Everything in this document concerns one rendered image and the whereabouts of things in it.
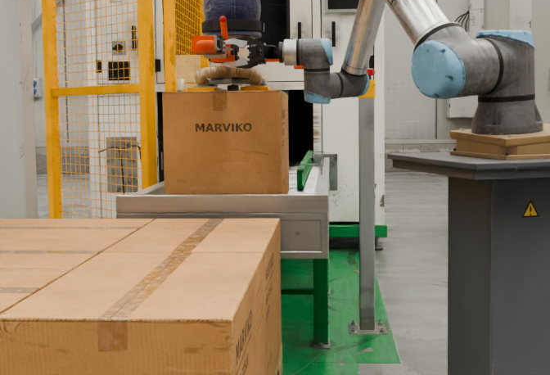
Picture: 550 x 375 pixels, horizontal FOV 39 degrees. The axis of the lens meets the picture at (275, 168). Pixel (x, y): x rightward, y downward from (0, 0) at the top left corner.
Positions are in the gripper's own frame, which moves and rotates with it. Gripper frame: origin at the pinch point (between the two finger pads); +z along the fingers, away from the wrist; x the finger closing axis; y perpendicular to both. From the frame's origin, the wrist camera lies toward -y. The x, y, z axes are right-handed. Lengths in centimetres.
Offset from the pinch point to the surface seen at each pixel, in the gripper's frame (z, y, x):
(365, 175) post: -49, 42, -45
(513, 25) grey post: -158, 269, 37
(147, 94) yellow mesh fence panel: 42, 62, -12
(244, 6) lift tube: -5.2, 17.4, 17.9
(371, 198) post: -51, 42, -54
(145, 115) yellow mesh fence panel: 43, 62, -20
